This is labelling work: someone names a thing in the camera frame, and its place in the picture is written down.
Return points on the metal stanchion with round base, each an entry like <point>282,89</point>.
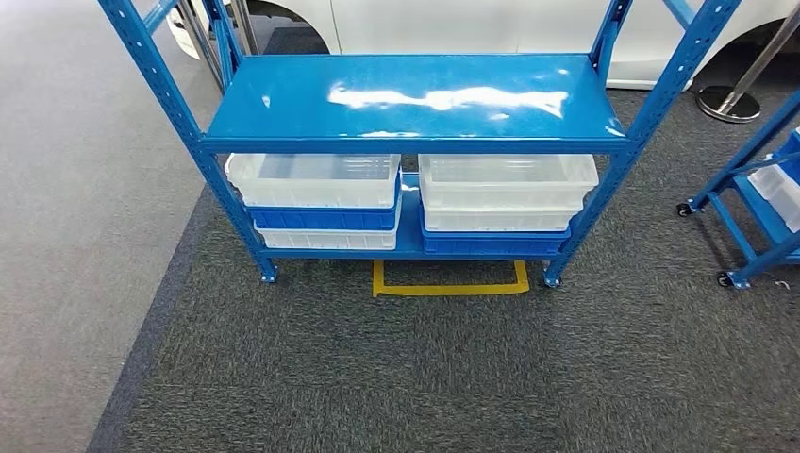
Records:
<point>731,100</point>

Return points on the blue metal shelf rack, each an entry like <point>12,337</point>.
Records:
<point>406,100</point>

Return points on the blue wheeled shelf cart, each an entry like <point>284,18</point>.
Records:
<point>744,212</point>

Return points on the yellow floor tape strip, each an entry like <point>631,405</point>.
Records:
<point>450,289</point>

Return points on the white vehicle with red stripe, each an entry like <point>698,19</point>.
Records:
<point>469,25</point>

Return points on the metal pole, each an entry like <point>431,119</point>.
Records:
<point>245,25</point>

